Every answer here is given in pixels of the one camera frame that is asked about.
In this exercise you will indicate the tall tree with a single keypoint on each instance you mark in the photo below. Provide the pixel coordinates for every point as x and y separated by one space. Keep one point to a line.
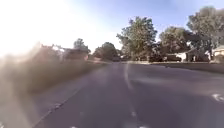
208 26

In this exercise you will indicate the grass lawn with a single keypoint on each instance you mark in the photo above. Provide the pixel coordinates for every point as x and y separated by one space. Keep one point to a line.
50 75

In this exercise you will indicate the white road marking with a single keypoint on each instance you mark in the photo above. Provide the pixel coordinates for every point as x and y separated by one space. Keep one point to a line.
217 97

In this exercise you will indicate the small tree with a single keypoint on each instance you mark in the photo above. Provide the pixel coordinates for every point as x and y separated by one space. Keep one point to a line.
80 44

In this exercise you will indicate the robot's own part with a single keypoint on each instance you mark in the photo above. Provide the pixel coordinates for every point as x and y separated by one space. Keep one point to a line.
143 126
73 127

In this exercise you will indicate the dark vehicle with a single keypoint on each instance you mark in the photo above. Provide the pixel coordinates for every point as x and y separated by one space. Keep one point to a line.
172 58

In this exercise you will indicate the large green tree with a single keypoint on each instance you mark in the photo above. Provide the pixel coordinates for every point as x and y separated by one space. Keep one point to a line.
138 36

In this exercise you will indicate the round dark tree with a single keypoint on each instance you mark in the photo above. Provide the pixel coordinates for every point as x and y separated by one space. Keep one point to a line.
106 50

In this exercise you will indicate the broad green tree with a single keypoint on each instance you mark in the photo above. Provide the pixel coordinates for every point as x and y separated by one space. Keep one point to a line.
173 38

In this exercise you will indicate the low brown house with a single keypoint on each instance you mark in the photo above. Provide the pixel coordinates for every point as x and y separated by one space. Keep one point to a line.
75 54

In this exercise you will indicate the concrete kerb strip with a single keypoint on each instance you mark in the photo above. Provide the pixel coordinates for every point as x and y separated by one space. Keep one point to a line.
56 96

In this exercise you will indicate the grey asphalt road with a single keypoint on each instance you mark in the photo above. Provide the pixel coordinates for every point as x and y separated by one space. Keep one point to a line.
160 100

